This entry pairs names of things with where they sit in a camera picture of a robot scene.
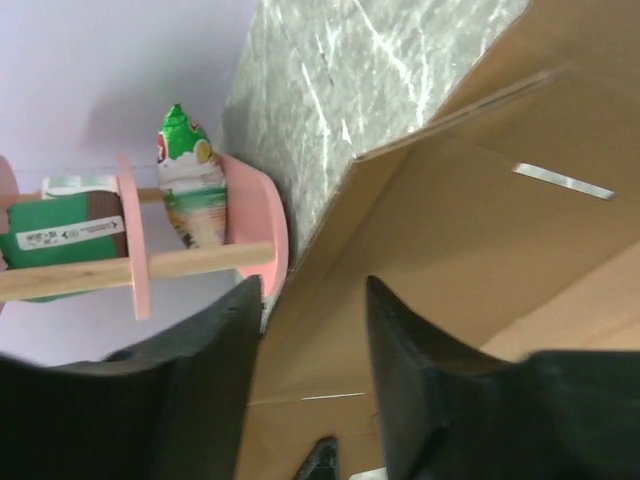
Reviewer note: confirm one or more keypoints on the brown cardboard box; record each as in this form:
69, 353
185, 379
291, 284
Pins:
480, 157

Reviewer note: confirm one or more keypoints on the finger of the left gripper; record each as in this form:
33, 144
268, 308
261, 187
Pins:
322, 461

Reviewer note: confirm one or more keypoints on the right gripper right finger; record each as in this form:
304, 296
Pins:
449, 411

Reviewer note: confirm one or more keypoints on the pink tiered shelf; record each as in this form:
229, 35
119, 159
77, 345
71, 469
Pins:
248, 234

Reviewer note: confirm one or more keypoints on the green bag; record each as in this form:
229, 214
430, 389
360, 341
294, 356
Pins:
191, 180

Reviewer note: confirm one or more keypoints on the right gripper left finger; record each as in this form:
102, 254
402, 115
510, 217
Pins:
169, 407

